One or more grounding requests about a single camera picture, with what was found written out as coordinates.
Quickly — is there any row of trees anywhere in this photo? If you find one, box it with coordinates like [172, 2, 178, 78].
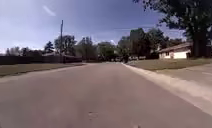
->
[0, 27, 185, 63]

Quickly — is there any grey asphalt road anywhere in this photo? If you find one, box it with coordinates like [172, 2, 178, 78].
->
[0, 62, 212, 128]

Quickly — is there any utility pole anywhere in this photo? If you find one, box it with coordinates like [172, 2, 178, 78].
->
[59, 19, 65, 64]

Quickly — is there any dry grass lawn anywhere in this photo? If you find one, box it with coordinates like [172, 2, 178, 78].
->
[127, 58, 212, 72]

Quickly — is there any white low house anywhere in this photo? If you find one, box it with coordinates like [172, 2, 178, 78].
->
[157, 41, 194, 60]

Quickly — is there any pale concrete kerb strip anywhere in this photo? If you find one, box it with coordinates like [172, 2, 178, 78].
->
[121, 62, 212, 120]

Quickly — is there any dark wooden fence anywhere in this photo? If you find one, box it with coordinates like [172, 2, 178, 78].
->
[0, 54, 83, 66]

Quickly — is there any dry grass verge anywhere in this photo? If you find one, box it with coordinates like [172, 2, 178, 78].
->
[0, 62, 87, 80]

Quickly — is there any pale concrete driveway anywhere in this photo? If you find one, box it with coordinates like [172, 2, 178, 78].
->
[156, 66, 212, 88]

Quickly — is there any large dark tree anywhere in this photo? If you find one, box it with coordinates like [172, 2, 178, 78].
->
[133, 0, 212, 58]

